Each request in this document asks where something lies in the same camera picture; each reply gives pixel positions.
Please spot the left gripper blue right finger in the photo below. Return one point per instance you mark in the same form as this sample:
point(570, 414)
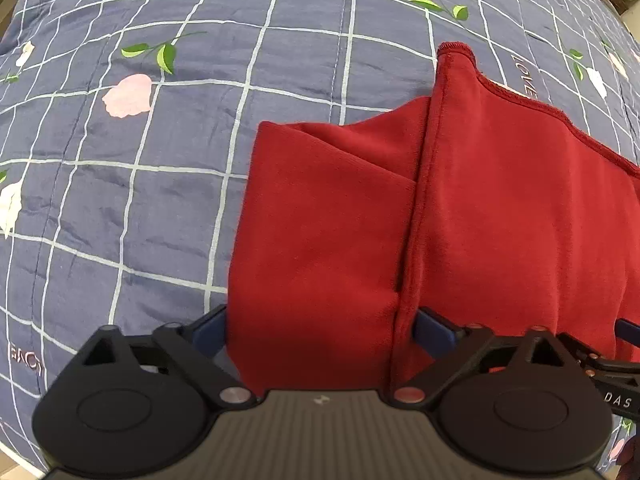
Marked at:
point(456, 351)

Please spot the blue floral plaid quilt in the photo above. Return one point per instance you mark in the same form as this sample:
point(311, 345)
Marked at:
point(127, 126)

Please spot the red long sleeve shirt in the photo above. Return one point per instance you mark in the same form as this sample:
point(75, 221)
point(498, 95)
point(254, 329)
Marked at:
point(475, 202)

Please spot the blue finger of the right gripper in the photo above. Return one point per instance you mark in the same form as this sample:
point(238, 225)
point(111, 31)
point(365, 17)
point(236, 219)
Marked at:
point(627, 331)

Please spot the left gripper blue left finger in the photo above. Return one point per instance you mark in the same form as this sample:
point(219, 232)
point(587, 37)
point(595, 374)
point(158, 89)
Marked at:
point(191, 351)

